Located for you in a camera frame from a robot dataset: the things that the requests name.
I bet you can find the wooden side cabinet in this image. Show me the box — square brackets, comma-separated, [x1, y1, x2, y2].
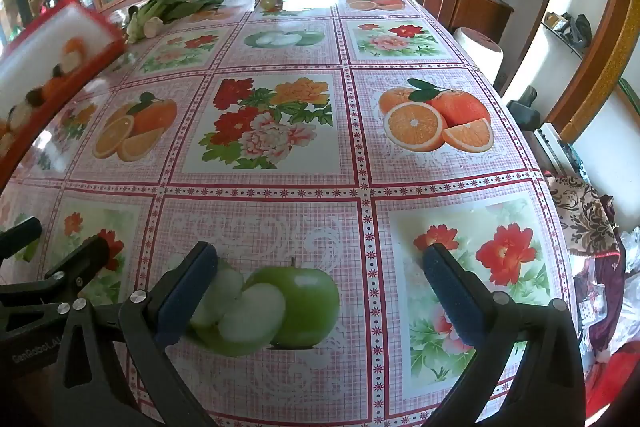
[415, 0, 516, 45]

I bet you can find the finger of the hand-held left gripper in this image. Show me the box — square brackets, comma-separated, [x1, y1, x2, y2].
[0, 234, 111, 308]
[0, 217, 43, 260]

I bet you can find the red rimmed white tray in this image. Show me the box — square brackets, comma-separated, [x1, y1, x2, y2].
[0, 0, 127, 188]

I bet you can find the pile of red clothing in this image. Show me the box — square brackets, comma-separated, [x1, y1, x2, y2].
[575, 227, 640, 408]

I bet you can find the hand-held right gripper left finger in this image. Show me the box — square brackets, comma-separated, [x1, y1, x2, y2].
[52, 242, 221, 427]

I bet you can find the dark green vegetable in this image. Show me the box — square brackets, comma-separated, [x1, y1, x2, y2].
[172, 0, 226, 15]

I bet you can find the brown floral cloth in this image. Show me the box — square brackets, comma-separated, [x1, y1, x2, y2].
[545, 174, 621, 258]

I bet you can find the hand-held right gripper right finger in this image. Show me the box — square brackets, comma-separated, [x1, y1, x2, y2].
[422, 243, 588, 427]

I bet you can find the black object beside table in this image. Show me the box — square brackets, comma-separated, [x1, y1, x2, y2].
[507, 86, 540, 130]

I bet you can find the black item on shelf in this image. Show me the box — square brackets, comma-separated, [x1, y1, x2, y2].
[542, 12, 593, 50]

